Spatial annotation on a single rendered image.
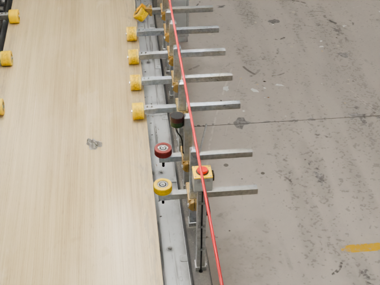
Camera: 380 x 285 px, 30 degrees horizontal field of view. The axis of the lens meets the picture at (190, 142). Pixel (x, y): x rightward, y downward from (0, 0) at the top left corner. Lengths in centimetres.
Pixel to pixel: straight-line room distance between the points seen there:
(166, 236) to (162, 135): 75
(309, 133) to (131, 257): 241
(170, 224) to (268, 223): 105
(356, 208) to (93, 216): 194
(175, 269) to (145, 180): 40
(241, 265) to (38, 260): 148
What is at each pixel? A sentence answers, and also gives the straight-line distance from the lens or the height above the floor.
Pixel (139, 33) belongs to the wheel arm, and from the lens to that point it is 403.
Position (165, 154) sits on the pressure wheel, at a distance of 322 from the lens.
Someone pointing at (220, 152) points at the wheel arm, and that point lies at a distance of 328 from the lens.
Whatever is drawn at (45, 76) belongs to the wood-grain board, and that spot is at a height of 90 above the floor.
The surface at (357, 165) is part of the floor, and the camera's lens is 468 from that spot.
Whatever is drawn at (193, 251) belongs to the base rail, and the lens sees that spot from 305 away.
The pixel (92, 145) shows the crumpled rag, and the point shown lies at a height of 92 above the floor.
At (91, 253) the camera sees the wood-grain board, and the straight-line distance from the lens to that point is 279.
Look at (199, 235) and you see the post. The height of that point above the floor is 90.
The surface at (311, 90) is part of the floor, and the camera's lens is 532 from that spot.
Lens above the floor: 292
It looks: 38 degrees down
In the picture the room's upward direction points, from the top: straight up
